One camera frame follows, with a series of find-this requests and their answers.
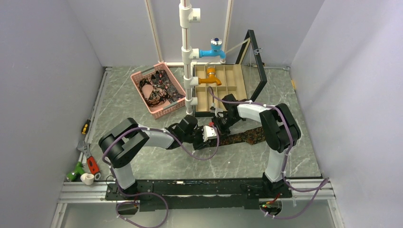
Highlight yellow black screwdriver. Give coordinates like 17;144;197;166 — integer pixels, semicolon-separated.
81;119;91;135

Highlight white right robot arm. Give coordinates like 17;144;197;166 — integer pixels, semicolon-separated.
212;94;301;197

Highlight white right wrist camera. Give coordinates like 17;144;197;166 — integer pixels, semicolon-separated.
210;106;224;117

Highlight white pvc pipe stand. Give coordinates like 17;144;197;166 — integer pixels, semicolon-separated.
179;0;200;115

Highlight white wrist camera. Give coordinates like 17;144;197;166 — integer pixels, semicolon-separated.
210;106;224;117
203;125;217;142

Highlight white pipe fitting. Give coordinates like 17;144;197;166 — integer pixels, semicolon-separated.
80;173;95;186

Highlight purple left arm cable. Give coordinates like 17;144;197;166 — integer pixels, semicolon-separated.
101;126;221;228

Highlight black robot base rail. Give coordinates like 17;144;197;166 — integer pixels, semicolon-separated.
105;177;292;212

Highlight green toy tool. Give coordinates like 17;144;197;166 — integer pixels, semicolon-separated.
65;161;85;182

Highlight red handled wrench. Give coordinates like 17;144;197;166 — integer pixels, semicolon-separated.
77;141;101;181

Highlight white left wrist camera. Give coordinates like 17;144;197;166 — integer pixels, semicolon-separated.
203;125;217;142

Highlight black orange key-pattern tie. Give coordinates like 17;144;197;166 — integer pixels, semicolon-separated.
219;127;266;146

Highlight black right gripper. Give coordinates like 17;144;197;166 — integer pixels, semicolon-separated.
211;114;240;144

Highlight blue plastic faucet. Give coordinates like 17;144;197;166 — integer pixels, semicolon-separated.
199;38;226;60

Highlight orange plastic faucet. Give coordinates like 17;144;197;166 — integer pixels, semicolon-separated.
199;67;222;86

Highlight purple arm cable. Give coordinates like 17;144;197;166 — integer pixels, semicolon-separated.
207;86;331;220
101;126;221;228

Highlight pink plastic basket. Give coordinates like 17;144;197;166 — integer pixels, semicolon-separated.
130;63;185;119

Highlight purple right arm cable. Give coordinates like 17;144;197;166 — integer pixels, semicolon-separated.
207;86;331;220

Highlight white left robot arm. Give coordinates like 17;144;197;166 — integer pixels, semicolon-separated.
98;115;220;200

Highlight floral ties in basket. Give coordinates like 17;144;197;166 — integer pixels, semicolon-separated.
139;70;185;107

